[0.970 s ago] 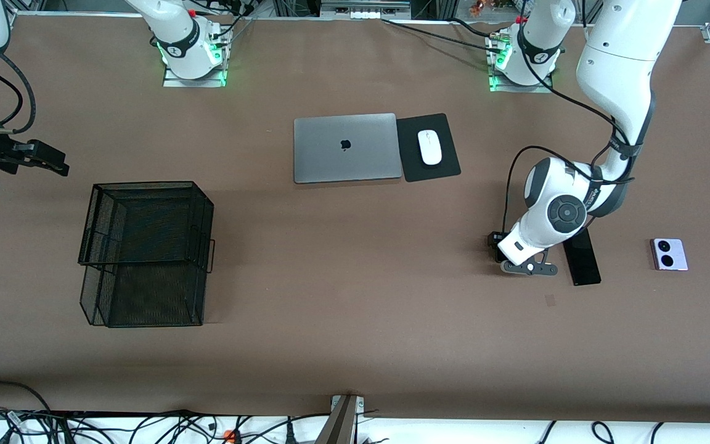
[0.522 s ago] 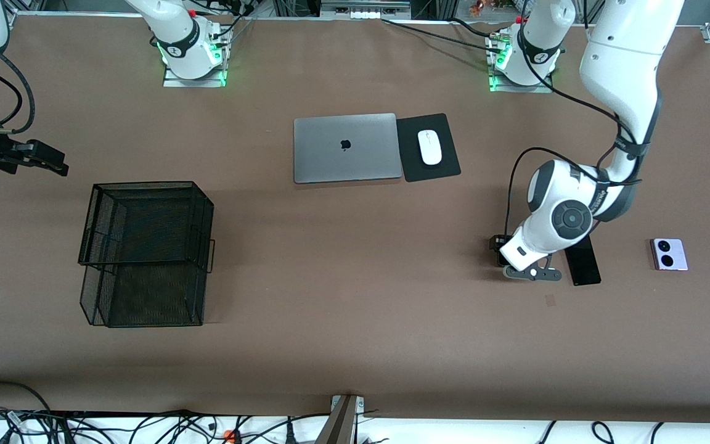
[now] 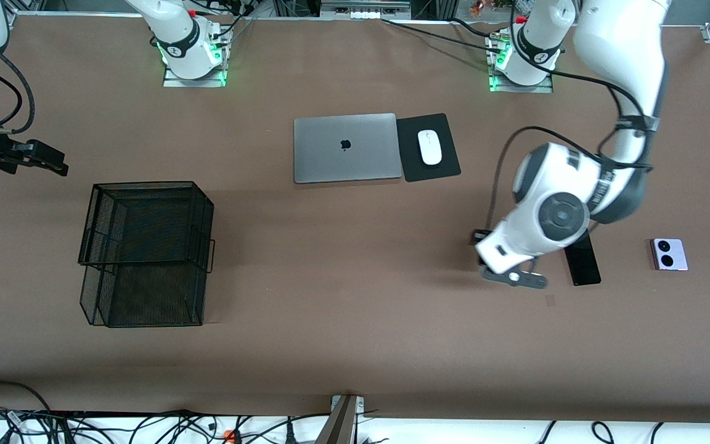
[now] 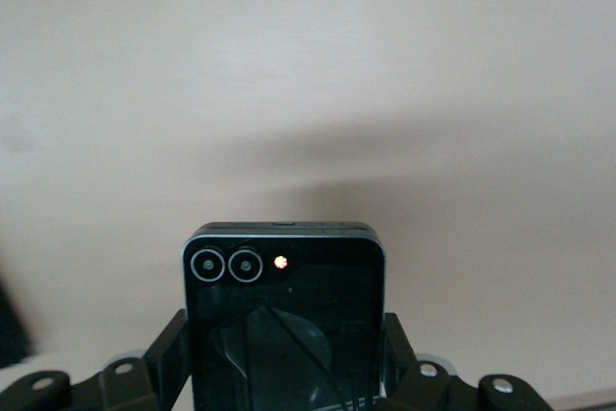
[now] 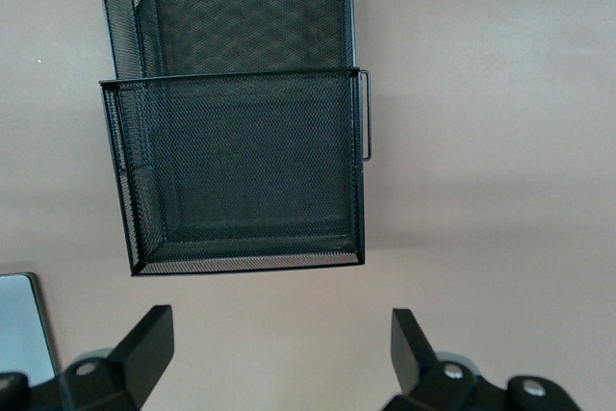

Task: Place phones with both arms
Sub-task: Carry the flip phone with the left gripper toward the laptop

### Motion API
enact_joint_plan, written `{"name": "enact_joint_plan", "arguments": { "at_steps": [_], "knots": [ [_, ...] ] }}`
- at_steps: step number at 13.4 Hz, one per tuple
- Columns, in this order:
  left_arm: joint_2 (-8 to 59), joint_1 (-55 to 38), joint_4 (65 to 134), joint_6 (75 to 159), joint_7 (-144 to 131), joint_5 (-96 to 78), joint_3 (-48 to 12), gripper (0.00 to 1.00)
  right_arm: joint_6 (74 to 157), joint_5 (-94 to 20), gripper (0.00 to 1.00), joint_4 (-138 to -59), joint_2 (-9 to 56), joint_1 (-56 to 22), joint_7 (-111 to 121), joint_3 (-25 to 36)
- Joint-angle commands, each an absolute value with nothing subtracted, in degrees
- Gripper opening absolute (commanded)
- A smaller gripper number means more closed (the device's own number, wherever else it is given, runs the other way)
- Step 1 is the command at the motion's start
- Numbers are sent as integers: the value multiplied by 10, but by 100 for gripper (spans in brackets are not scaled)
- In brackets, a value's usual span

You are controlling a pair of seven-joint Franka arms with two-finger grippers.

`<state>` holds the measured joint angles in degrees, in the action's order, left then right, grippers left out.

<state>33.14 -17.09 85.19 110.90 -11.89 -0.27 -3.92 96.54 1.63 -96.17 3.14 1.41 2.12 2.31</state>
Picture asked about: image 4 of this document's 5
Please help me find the black slab phone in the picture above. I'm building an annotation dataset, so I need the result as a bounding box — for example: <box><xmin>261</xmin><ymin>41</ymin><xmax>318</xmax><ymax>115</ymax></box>
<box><xmin>0</xmin><ymin>280</ymin><xmax>30</xmax><ymax>370</ymax></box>

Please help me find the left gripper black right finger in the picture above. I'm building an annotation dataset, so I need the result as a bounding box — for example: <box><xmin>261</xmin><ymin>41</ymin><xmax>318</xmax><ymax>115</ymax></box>
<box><xmin>382</xmin><ymin>312</ymin><xmax>554</xmax><ymax>411</ymax></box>

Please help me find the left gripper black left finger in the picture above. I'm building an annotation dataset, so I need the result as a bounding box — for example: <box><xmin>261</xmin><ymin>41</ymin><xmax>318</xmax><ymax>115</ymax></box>
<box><xmin>0</xmin><ymin>309</ymin><xmax>192</xmax><ymax>411</ymax></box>

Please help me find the black flip phone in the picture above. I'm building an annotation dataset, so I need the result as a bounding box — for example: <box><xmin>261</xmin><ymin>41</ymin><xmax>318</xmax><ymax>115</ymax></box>
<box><xmin>181</xmin><ymin>221</ymin><xmax>389</xmax><ymax>411</ymax></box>

